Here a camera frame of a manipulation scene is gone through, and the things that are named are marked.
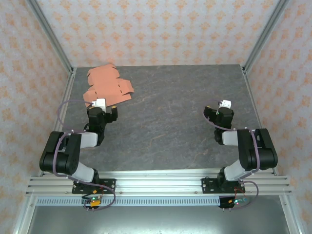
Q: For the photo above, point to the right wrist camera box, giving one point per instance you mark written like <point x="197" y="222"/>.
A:
<point x="225" y="103"/>

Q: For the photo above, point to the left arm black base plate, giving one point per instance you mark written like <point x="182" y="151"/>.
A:
<point x="109" y="182"/>

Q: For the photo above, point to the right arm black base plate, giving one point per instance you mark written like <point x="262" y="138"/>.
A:
<point x="207" y="185"/>

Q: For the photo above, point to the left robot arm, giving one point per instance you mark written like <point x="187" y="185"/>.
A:
<point x="70" y="151"/>

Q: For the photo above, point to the aluminium frame post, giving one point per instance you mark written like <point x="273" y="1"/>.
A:
<point x="48" y="36"/>
<point x="265" y="36"/>

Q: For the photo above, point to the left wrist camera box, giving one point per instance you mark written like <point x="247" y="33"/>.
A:
<point x="100" y="103"/>

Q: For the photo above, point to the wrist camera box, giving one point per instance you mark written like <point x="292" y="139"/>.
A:
<point x="100" y="103"/>
<point x="225" y="103"/>

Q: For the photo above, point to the salmon paper box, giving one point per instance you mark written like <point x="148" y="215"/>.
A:
<point x="104" y="80"/>

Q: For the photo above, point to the aluminium mounting rail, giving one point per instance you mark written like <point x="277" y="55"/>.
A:
<point x="158" y="182"/>

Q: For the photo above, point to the aluminium side rail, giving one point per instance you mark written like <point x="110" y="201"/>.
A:
<point x="69" y="85"/>
<point x="252" y="97"/>

